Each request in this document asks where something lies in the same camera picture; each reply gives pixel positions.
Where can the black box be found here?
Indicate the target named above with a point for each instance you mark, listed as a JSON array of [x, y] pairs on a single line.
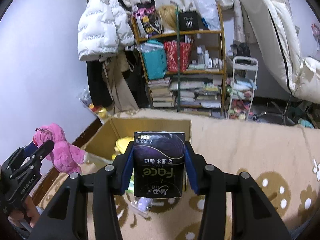
[[188, 22]]

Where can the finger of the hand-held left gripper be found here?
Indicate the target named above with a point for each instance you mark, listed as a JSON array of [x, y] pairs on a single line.
[[43, 150], [30, 147]]

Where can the white folded mattress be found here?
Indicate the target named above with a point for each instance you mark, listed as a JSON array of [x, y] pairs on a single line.
[[270, 30]]

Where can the teal bag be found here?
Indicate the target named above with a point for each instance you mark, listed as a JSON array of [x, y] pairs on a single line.
[[155, 62]]

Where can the blonde wig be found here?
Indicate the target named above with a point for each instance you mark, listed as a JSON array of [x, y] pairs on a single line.
[[166, 17]]

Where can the beige trousers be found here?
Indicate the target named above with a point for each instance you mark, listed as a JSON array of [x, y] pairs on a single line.
[[117, 87]]

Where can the pink plush bear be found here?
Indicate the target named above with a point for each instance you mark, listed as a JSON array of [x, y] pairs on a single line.
[[65, 152]]

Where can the pile of papers and books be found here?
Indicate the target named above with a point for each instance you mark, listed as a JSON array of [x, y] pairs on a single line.
[[197, 95]]

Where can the cardboard box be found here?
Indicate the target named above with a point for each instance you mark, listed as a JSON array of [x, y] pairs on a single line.
[[155, 126]]

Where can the plastic bag of toys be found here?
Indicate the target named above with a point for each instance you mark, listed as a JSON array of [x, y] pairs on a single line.
[[100, 111]]

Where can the row of cosmetic bottles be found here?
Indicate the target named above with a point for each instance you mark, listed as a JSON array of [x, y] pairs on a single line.
[[206, 57]]

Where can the stack of books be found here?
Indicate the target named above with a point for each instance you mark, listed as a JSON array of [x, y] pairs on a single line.
[[160, 92]]

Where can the beige printed blanket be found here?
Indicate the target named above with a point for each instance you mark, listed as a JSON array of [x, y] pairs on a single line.
[[237, 142]]

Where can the white puffer jacket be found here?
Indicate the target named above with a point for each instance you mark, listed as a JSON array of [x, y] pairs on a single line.
[[100, 30]]

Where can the black tissue pack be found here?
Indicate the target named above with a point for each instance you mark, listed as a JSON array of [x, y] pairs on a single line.
[[160, 165]]

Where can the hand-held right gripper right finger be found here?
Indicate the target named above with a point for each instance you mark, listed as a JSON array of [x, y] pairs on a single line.
[[191, 172]]

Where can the clear plastic bag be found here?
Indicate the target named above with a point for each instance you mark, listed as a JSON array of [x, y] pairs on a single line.
[[207, 7]]

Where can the yellow plush toy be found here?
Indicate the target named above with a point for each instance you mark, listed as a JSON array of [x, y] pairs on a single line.
[[123, 143]]

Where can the colourful printed package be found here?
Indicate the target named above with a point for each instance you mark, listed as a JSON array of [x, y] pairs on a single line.
[[147, 20]]

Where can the person's left hand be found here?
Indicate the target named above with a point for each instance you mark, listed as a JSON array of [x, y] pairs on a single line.
[[31, 212]]

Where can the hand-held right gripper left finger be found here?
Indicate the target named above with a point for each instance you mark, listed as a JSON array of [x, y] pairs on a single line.
[[126, 177]]

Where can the wooden shelf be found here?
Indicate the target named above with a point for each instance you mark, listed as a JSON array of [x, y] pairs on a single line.
[[200, 32]]

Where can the white trolley cart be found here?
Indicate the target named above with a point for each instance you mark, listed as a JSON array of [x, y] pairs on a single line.
[[245, 60]]

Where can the green pole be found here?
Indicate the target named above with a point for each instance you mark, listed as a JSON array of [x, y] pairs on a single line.
[[179, 80]]

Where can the red patterned bag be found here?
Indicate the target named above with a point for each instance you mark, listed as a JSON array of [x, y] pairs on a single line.
[[175, 57]]

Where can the black coat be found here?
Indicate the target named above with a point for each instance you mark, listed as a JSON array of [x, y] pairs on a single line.
[[97, 85]]

